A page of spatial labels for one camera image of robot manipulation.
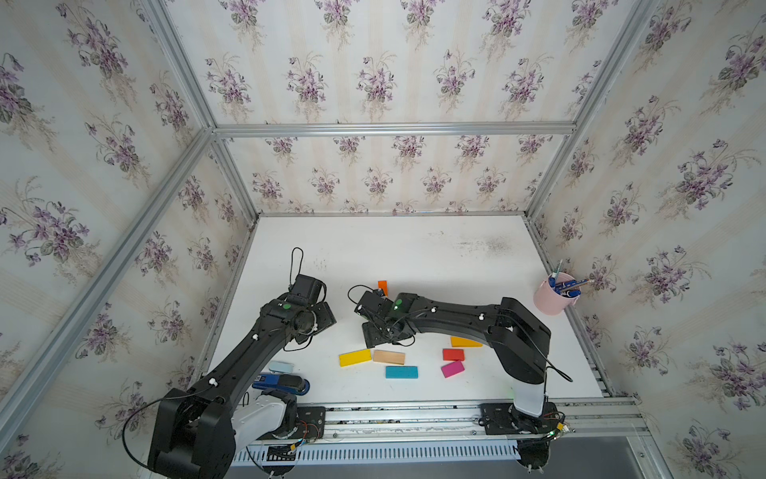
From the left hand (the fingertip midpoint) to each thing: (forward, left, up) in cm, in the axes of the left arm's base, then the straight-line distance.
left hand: (327, 324), depth 83 cm
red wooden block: (-7, -36, -6) cm, 37 cm away
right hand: (-3, -16, -4) cm, 16 cm away
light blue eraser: (-9, +13, -7) cm, 17 cm away
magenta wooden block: (-10, -35, -6) cm, 37 cm away
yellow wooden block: (-7, -8, -6) cm, 12 cm away
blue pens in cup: (+9, -72, +4) cm, 72 cm away
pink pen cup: (+6, -66, +1) cm, 67 cm away
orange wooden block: (+16, -17, -6) cm, 24 cm away
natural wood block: (-7, -18, -6) cm, 20 cm away
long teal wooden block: (-11, -21, -6) cm, 25 cm away
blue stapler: (-13, +12, -8) cm, 19 cm away
